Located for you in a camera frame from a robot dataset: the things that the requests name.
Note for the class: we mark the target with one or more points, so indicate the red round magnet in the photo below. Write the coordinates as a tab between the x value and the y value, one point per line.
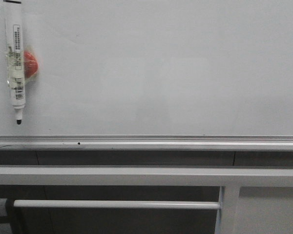
30	65

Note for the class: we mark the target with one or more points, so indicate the white whiteboard marker pen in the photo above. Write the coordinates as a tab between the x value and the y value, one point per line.
15	57

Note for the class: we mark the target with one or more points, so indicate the whiteboard with aluminium tray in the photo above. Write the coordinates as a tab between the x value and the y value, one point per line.
154	74

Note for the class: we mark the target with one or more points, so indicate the white horizontal rod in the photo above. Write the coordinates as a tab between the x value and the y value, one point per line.
116	204

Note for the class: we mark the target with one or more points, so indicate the white metal stand frame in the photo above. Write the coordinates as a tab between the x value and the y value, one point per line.
230	180

